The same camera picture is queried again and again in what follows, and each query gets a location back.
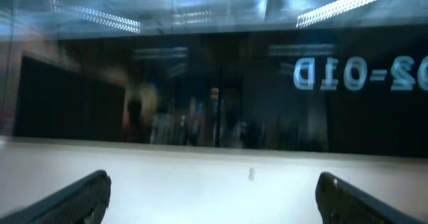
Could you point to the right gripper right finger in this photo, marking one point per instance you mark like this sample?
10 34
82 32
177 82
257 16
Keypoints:
340 202

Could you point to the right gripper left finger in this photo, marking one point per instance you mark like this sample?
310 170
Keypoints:
84 201

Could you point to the glass partition with lettering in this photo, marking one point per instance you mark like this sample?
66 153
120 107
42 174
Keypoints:
345 76

